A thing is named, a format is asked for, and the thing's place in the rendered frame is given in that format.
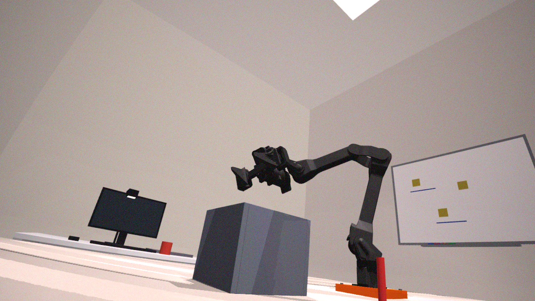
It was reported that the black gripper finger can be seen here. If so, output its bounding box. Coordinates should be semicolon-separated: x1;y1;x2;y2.
231;167;248;187
253;148;281;170

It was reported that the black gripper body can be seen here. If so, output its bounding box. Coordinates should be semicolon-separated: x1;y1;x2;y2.
236;146;290;191

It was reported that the red peg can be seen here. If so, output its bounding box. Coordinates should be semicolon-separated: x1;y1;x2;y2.
376;257;387;301

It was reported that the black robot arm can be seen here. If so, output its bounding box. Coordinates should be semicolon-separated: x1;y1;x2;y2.
274;144;392;288

